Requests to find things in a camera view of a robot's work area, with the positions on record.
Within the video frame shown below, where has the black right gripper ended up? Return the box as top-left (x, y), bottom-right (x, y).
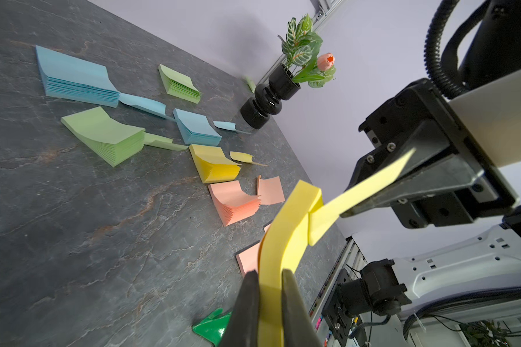
top-left (340, 79), bottom-right (518, 228)

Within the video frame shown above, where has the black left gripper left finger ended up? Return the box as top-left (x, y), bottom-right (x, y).
top-left (219, 271), bottom-right (260, 347)

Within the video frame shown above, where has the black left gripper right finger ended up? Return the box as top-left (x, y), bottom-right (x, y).
top-left (282, 269), bottom-right (321, 347)

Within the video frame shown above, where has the pink memo pad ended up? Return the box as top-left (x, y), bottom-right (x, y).
top-left (235, 242), bottom-right (261, 277)
top-left (208, 181), bottom-right (261, 226)

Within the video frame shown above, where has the yellow fanned memo pad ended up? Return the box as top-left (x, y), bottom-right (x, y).
top-left (258, 181), bottom-right (322, 346)

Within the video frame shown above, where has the torn pink memo page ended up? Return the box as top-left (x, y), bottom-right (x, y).
top-left (257, 176), bottom-right (285, 205)

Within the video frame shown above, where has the torn yellow memo page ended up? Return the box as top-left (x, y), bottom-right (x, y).
top-left (230, 151), bottom-right (266, 166)

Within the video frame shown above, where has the torn green memo page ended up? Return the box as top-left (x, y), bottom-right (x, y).
top-left (244, 76), bottom-right (256, 93)

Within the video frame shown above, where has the torn blue memo page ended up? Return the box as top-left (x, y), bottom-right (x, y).
top-left (214, 121), bottom-right (248, 134)

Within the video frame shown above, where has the light blue memo pad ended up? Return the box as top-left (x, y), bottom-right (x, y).
top-left (36, 46), bottom-right (120, 108)

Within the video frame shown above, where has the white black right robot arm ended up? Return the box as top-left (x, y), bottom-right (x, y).
top-left (321, 79), bottom-right (521, 344)

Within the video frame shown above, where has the green artificial plant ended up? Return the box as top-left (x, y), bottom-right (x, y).
top-left (279, 14), bottom-right (336, 88)

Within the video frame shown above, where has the black glossy vase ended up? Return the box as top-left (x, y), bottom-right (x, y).
top-left (240, 64), bottom-right (300, 130)

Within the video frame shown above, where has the green garden rake wooden handle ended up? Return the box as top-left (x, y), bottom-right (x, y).
top-left (192, 308), bottom-right (232, 346)

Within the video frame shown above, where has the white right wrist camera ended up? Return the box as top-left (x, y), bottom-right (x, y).
top-left (449, 70), bottom-right (521, 167)

